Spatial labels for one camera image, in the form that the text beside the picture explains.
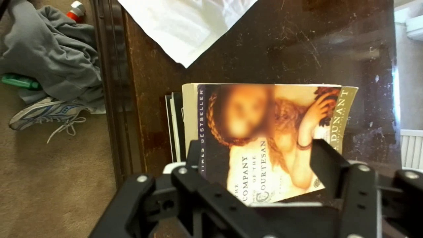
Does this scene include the red and silver can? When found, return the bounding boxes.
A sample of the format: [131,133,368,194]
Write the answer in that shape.
[66,0,87,23]

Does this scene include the white sheet of paper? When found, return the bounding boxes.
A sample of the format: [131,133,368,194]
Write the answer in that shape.
[117,0,259,68]

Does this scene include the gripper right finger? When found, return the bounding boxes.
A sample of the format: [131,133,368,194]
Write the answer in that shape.
[310,139,423,238]

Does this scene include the white radiator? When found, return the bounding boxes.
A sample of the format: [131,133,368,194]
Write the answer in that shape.
[400,129,423,170]

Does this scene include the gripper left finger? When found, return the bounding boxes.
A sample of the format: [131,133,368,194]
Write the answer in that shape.
[89,139,275,238]

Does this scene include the white wall unit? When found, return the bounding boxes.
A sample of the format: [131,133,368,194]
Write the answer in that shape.
[405,15,423,42]

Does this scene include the grey garment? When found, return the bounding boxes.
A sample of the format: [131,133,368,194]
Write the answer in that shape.
[0,0,105,114]

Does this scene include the white and blue sneaker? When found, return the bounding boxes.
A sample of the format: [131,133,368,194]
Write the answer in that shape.
[8,96,97,144]

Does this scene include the paperback book with portrait cover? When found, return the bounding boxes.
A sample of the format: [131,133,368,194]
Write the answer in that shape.
[181,83,359,205]

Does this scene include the green bottle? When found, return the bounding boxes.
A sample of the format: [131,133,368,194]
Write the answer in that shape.
[0,73,42,91]

